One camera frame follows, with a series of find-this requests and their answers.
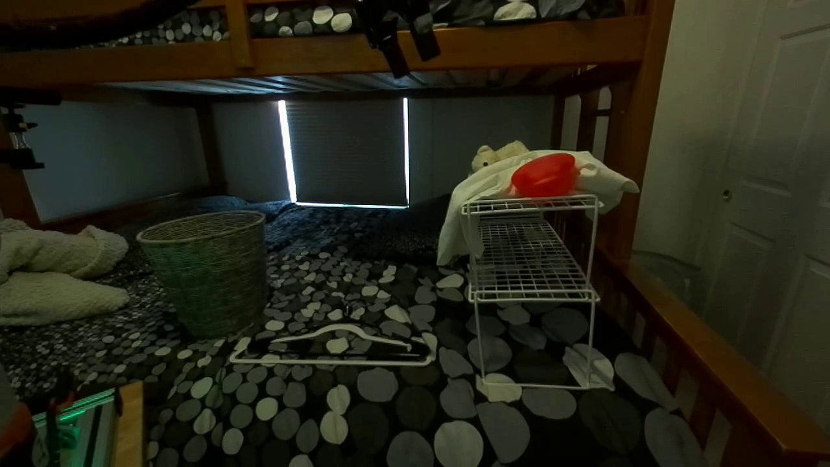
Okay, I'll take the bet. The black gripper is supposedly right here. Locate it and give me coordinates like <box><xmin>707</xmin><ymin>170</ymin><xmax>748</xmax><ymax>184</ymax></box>
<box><xmin>360</xmin><ymin>0</ymin><xmax>441</xmax><ymax>77</ymax></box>

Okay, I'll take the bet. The red plastic bowl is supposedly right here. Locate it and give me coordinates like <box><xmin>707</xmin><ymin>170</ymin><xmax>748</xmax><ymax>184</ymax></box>
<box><xmin>511</xmin><ymin>153</ymin><xmax>580</xmax><ymax>196</ymax></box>

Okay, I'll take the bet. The upper bunk dotted bedding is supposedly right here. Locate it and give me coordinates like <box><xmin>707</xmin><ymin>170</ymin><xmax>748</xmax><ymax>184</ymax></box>
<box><xmin>109</xmin><ymin>0</ymin><xmax>626</xmax><ymax>46</ymax></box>

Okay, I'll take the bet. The dark window blind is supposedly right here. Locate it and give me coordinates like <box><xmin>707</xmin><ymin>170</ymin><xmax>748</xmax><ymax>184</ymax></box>
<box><xmin>277</xmin><ymin>99</ymin><xmax>411</xmax><ymax>206</ymax></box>

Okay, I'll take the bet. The white cloth on rack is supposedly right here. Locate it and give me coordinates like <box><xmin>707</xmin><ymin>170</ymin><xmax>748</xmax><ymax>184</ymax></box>
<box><xmin>437</xmin><ymin>140</ymin><xmax>638</xmax><ymax>264</ymax></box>

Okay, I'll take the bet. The woven wicker basket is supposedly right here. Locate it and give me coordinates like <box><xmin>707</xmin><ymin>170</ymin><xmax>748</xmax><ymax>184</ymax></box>
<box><xmin>137</xmin><ymin>209</ymin><xmax>267</xmax><ymax>336</ymax></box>

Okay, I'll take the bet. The black grey dotted bedspread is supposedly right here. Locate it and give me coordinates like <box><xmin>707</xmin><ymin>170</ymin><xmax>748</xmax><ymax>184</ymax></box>
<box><xmin>0</xmin><ymin>209</ymin><xmax>707</xmax><ymax>467</ymax></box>

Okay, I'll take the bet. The white plastic clothes hanger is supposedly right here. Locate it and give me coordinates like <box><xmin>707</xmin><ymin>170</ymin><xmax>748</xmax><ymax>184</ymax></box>
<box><xmin>228</xmin><ymin>321</ymin><xmax>437</xmax><ymax>367</ymax></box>

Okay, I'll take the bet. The white panel door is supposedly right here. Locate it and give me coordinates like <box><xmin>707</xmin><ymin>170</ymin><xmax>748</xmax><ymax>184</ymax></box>
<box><xmin>635</xmin><ymin>0</ymin><xmax>830</xmax><ymax>423</ymax></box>

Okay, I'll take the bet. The white wire shelf rack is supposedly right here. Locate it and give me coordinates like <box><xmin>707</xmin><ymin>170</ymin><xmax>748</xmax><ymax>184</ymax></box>
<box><xmin>463</xmin><ymin>195</ymin><xmax>616</xmax><ymax>391</ymax></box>

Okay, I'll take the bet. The wooden bunk bed frame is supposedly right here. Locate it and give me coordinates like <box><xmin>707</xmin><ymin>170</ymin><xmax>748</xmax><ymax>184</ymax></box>
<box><xmin>0</xmin><ymin>0</ymin><xmax>830</xmax><ymax>467</ymax></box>

